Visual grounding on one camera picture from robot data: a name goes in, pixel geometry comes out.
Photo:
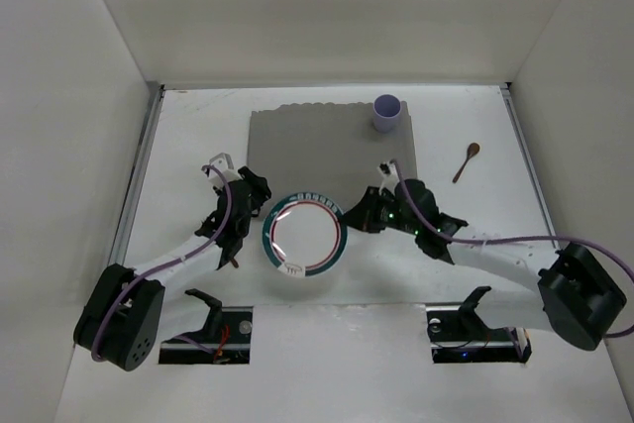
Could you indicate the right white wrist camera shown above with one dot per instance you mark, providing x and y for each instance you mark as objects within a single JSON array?
[{"x": 389, "y": 176}]

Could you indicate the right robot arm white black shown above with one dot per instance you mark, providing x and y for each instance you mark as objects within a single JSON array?
[{"x": 566, "y": 292}]

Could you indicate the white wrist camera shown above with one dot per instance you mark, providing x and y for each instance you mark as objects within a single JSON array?
[
  {"x": 389, "y": 176},
  {"x": 219, "y": 169}
]

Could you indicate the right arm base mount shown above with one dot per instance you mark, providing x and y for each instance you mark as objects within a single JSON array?
[{"x": 461, "y": 338}]

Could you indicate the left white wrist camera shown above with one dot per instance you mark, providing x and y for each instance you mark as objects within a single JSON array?
[{"x": 219, "y": 169}]

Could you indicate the brown wooden spoon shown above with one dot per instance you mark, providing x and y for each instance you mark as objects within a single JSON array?
[{"x": 472, "y": 150}]

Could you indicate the white plate green red rim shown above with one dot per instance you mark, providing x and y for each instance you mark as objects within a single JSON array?
[{"x": 303, "y": 235}]

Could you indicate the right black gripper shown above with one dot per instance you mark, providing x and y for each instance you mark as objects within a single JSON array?
[{"x": 374, "y": 208}]

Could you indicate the aluminium table rail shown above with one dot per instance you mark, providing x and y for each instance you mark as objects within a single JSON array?
[
  {"x": 505, "y": 89},
  {"x": 125, "y": 223}
]

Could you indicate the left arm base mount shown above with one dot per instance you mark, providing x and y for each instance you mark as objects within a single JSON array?
[{"x": 229, "y": 345}]

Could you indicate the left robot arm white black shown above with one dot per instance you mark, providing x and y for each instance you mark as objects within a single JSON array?
[{"x": 131, "y": 309}]

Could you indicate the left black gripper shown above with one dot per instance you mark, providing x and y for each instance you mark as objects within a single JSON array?
[{"x": 230, "y": 224}]

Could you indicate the right aluminium table rail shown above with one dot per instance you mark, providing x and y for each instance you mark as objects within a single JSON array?
[{"x": 505, "y": 89}]

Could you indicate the grey cloth placemat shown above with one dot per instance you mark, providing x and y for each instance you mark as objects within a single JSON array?
[{"x": 329, "y": 148}]

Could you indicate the lilac plastic cup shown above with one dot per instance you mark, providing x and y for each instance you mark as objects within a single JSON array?
[{"x": 386, "y": 113}]

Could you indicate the left aluminium table rail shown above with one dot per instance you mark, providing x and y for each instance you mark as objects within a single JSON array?
[{"x": 125, "y": 223}]

